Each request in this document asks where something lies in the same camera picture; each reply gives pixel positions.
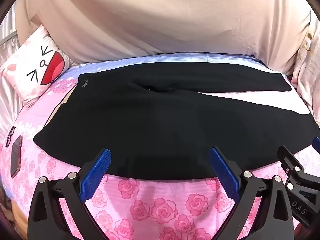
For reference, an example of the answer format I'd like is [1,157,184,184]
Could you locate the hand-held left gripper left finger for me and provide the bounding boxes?
[27,148,112,240]

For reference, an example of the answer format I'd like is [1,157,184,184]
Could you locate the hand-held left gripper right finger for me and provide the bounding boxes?
[209,147,295,240]

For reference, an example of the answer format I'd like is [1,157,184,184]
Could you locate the black pants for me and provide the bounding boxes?
[33,66,318,182]

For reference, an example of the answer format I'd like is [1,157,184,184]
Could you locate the pink floral bed sheet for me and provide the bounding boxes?
[0,52,320,240]

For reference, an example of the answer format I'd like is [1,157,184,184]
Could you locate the cream floral cloth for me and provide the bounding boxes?
[291,12,320,127]

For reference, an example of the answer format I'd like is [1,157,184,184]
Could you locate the black smartphone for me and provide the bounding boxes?
[10,135,23,178]

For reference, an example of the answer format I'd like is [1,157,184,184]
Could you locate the black eyeglasses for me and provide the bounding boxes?
[5,126,17,147]

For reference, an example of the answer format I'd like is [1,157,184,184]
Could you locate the cartoon face pillow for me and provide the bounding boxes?
[0,26,73,107]

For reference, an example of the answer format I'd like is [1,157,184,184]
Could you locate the beige curtain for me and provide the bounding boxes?
[15,0,312,77]

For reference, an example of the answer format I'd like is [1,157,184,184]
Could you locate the metal bed frame rail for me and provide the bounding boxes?
[0,29,18,46]

